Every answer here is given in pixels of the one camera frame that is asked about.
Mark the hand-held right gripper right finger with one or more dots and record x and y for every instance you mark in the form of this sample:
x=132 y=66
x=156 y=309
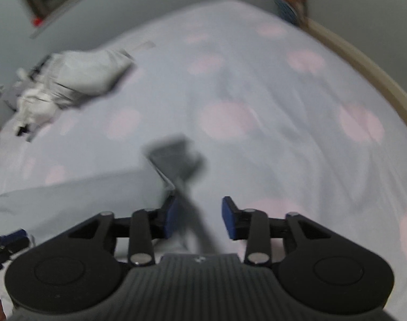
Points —
x=228 y=220

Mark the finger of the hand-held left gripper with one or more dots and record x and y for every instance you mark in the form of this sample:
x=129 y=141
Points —
x=12 y=238

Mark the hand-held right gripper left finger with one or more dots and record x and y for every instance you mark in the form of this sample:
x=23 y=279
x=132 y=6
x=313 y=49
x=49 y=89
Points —
x=171 y=217

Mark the grey sweatshirt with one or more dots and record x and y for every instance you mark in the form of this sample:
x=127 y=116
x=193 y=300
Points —
x=178 y=164

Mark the pile of white grey clothes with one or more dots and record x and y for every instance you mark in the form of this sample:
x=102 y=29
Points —
x=83 y=70

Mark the pink dotted bed sheet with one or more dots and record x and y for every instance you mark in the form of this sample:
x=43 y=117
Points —
x=256 y=107

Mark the white plush toy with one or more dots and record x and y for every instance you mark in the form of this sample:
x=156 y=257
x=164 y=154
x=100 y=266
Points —
x=34 y=108

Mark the beige padded headboard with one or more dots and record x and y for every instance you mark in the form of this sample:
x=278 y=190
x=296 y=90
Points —
x=367 y=67

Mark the small red object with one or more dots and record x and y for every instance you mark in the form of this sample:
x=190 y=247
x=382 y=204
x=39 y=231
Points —
x=38 y=22

